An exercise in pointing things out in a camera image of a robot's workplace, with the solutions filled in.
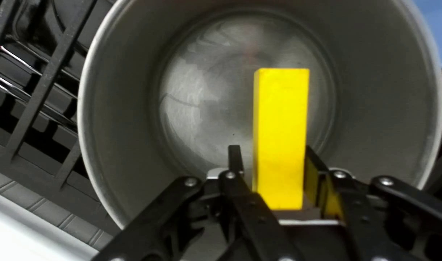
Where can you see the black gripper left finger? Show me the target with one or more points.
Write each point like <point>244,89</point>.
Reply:
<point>250,212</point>

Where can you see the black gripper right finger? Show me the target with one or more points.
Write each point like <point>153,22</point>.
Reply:
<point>374,218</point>

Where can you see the yellow rectangular block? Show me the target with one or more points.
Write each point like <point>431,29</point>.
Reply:
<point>280,135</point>

